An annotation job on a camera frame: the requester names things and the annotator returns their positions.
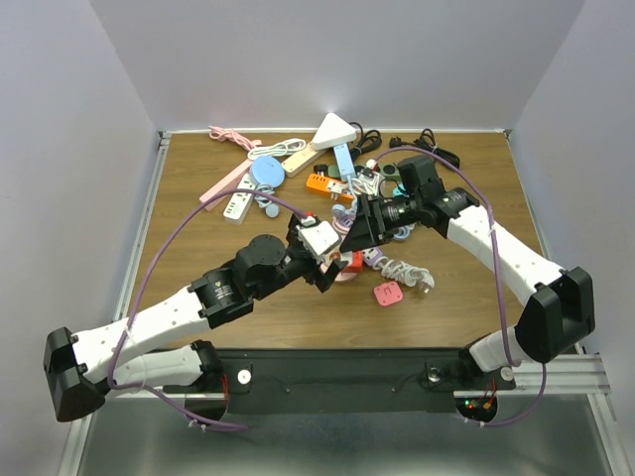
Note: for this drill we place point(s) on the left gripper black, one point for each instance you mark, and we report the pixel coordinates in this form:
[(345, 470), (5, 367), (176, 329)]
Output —
[(334, 268)]

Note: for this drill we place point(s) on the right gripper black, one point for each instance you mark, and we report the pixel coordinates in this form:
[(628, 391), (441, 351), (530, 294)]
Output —
[(369, 226)]

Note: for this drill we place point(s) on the pink round power strip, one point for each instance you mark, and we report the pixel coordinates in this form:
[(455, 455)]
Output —
[(343, 276)]

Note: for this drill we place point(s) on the red cube socket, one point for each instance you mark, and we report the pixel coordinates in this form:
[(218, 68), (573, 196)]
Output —
[(354, 262)]

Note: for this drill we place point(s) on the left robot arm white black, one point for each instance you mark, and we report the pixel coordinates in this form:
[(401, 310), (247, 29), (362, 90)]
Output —
[(83, 369)]

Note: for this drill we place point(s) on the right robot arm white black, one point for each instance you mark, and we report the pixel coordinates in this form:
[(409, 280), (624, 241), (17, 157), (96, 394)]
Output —
[(558, 305)]

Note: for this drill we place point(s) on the pink flat plug adapter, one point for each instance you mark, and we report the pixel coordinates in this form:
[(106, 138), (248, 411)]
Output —
[(388, 293)]

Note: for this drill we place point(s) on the blue round plug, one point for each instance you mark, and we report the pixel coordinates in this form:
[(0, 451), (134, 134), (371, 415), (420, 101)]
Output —
[(272, 210)]

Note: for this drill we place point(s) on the purple power strip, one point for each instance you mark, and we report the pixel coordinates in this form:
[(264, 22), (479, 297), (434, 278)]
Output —
[(372, 255)]

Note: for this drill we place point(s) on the orange power strip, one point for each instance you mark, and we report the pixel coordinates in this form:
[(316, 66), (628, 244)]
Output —
[(329, 187)]

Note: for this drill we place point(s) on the teal triangle power strip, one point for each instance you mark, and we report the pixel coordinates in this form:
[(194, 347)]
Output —
[(399, 190)]

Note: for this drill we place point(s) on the dark green power strip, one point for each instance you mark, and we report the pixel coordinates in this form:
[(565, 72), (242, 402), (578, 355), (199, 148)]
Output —
[(388, 171)]

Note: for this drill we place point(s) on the light blue power strip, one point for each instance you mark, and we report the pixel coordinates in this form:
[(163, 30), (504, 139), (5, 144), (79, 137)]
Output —
[(344, 162)]

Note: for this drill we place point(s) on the beige long power strip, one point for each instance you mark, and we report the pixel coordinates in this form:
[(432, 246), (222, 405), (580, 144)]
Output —
[(300, 160)]

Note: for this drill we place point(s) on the white triangle power strip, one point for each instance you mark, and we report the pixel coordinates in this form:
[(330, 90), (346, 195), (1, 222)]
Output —
[(332, 131)]

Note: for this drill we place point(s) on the blue round power strip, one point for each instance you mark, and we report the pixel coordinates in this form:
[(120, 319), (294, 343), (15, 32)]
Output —
[(267, 170)]

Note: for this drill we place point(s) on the white usb power strip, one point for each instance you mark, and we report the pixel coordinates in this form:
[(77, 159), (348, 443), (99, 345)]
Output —
[(240, 201)]

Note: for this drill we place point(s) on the pink long power strip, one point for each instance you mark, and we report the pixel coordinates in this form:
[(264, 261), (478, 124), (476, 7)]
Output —
[(230, 181)]

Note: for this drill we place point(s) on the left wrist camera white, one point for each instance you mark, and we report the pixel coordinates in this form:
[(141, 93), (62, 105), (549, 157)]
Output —
[(318, 237)]

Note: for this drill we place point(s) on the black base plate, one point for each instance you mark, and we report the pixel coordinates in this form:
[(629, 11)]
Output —
[(327, 381)]

